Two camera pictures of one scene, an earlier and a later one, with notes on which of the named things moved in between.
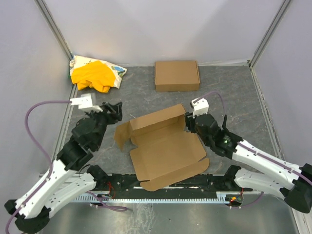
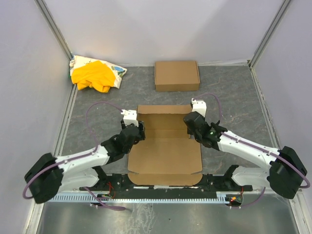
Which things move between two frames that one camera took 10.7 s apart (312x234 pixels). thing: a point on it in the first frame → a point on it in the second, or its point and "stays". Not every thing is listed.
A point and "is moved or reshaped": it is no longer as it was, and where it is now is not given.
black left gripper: [110, 111] → [140, 130]
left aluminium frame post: [45, 11] stays
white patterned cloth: [118, 72] stays
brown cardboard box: [165, 152] is moved or reshaped
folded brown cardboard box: [176, 76] stays
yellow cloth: [95, 74] stays
